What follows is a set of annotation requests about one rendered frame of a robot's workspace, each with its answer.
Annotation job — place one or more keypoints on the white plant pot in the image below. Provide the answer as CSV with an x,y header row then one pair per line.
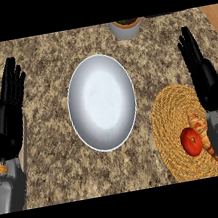
x,y
127,30

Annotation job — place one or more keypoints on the white oval bowl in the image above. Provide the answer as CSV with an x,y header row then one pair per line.
x,y
102,102

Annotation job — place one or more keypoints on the golden brown croissant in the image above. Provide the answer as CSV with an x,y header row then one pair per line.
x,y
201,128

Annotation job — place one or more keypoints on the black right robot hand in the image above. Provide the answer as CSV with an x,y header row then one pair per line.
x,y
205,77

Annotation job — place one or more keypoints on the woven yellow round placemat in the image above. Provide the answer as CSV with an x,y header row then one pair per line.
x,y
175,129

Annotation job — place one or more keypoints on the red tomato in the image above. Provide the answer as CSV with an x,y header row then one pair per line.
x,y
191,141

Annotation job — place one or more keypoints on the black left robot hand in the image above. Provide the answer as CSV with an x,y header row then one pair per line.
x,y
5,112

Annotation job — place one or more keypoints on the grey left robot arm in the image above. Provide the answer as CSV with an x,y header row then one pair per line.
x,y
9,186

